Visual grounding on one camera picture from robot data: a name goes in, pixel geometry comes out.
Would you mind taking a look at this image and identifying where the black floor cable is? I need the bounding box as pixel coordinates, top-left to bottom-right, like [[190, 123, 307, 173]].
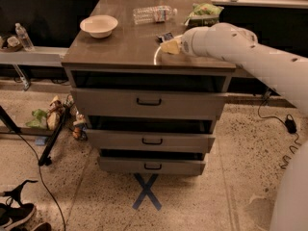
[[13, 130, 67, 231]]

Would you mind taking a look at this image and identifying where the grey drawer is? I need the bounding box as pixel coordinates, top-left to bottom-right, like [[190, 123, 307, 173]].
[[97, 157, 205, 175], [71, 88, 225, 119], [87, 130, 215, 154]]

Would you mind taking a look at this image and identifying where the grey drawer cabinet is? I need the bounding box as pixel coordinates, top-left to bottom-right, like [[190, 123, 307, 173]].
[[63, 0, 236, 162]]

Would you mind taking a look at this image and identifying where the green chip bag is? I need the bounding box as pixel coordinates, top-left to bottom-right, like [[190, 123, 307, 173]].
[[184, 3, 224, 27]]

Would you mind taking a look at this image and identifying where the bottom grey drawer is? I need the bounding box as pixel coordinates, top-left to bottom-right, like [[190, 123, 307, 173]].
[[97, 157, 205, 175]]

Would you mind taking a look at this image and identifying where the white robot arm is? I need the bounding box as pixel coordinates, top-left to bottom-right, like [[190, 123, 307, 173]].
[[161, 23, 308, 231]]

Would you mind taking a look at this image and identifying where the black shoe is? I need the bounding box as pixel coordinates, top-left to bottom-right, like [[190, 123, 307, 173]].
[[0, 203, 36, 231]]

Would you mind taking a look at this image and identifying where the green bag on floor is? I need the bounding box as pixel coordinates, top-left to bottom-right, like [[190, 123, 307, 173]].
[[26, 109, 47, 129]]

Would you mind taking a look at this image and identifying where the small water bottle on ledge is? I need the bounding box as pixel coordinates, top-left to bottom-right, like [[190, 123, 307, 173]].
[[15, 23, 35, 51]]

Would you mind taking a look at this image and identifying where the middle grey drawer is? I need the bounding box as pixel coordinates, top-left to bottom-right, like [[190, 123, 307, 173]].
[[87, 130, 215, 154]]

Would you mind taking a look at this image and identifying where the top grey drawer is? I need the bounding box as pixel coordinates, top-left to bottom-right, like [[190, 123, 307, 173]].
[[71, 88, 225, 119]]

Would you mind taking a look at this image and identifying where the brown bowl with items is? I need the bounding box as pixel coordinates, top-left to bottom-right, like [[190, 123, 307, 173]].
[[0, 36, 22, 52]]

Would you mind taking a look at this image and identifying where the blue tape cross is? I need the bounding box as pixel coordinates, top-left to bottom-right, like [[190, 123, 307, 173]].
[[133, 173, 162, 211]]

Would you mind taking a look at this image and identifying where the small toy figure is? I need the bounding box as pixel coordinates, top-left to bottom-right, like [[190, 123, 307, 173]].
[[72, 113, 88, 141]]

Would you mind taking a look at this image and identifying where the brown snack bag floor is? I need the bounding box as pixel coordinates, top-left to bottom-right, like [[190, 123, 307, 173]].
[[47, 95, 64, 131]]

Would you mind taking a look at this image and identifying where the black power adapter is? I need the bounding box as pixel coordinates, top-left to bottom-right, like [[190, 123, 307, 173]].
[[285, 115, 296, 134]]

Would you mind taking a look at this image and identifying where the white paper bowl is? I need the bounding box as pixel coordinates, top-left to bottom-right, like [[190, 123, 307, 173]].
[[80, 15, 118, 39]]

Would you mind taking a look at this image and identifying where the blue rxbar blueberry wrapper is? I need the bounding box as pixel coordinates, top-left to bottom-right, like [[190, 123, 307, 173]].
[[157, 32, 173, 43]]

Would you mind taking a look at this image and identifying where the black curved stand piece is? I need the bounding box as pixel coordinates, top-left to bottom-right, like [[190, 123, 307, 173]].
[[0, 180, 37, 206]]

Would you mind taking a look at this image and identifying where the clear plastic water bottle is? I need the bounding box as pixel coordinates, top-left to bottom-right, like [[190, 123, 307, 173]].
[[133, 5, 177, 25]]

